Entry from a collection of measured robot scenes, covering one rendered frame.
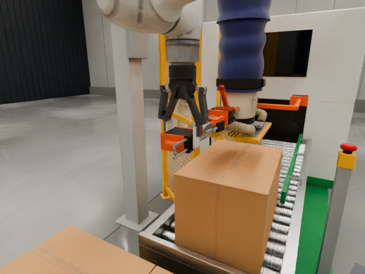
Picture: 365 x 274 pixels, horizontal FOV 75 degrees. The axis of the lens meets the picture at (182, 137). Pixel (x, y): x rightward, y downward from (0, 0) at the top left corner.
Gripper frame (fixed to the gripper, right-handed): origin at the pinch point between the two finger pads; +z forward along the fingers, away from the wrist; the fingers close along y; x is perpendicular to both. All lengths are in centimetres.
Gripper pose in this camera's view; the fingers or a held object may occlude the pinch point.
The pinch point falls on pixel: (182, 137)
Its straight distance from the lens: 69.6
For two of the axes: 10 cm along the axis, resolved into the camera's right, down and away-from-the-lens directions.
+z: 0.0, 9.6, 2.9
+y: -8.7, -1.4, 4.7
